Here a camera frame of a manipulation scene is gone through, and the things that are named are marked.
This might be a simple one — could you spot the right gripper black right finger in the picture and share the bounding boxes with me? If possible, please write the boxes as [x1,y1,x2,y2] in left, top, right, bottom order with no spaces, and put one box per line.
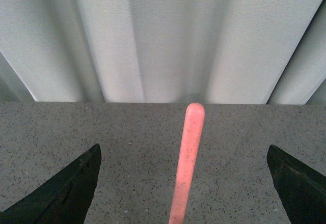
[266,145,325,223]

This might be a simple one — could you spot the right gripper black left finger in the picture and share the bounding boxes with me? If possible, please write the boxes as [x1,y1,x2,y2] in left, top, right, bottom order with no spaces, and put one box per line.
[1,144,101,223]

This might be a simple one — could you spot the white pleated curtain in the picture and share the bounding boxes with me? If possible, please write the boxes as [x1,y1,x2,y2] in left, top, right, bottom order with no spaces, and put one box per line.
[1,0,325,104]

